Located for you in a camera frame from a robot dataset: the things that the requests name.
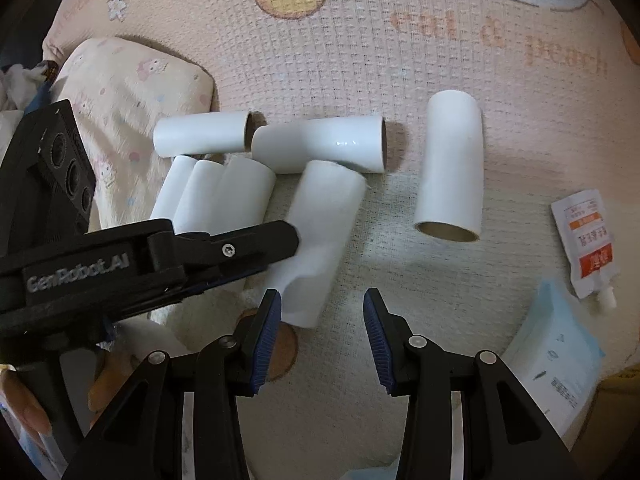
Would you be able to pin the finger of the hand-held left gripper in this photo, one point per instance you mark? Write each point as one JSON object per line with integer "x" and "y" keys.
{"x": 235, "y": 250}
{"x": 230, "y": 285}

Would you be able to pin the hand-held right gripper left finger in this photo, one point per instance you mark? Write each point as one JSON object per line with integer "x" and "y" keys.
{"x": 265, "y": 340}

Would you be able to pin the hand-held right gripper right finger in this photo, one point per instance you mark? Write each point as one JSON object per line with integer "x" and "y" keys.
{"x": 377, "y": 340}

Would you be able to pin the white paper tube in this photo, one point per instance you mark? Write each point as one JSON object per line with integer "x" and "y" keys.
{"x": 197, "y": 200}
{"x": 450, "y": 160}
{"x": 167, "y": 195}
{"x": 200, "y": 132}
{"x": 245, "y": 195}
{"x": 325, "y": 200}
{"x": 320, "y": 145}

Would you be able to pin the person's left hand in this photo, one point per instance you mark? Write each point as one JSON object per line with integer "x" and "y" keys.
{"x": 22, "y": 402}

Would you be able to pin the blue white packet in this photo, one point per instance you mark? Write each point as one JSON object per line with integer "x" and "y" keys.
{"x": 555, "y": 360}

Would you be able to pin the cream printed pillow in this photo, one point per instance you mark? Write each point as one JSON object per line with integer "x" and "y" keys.
{"x": 130, "y": 90}

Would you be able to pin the white crumpled cloth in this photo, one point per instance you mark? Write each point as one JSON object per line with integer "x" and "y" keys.
{"x": 15, "y": 90}

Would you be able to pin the pink printed waffle blanket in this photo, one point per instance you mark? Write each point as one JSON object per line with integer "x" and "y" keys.
{"x": 350, "y": 60}

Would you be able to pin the white pouch with orange label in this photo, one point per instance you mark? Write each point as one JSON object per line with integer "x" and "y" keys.
{"x": 585, "y": 240}

